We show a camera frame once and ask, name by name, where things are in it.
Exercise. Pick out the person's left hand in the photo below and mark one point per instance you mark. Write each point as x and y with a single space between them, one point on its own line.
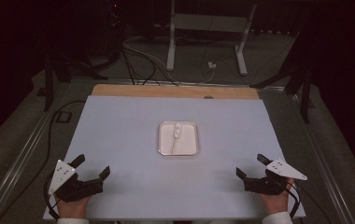
73 210

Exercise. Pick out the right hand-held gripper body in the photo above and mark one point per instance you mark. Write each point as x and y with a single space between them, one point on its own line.
269 185

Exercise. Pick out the pale blue table mat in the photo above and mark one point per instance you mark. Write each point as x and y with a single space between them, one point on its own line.
129 130

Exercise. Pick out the metal floor rail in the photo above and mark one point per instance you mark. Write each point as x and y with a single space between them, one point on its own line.
23 155
325 161

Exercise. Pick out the person's right hand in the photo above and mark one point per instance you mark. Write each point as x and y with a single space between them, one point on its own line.
276 203

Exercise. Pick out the black metal stand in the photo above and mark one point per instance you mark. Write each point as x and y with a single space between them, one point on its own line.
305 90
48 77

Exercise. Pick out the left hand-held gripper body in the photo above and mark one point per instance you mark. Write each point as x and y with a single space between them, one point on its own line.
73 188

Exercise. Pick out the black square floor plate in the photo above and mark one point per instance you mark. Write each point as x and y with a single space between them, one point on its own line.
63 117

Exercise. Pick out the small white marshmallow ball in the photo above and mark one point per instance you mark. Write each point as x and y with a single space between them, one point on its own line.
176 135
177 125
177 131

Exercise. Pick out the white metal stand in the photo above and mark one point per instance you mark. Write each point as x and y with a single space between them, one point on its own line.
210 22

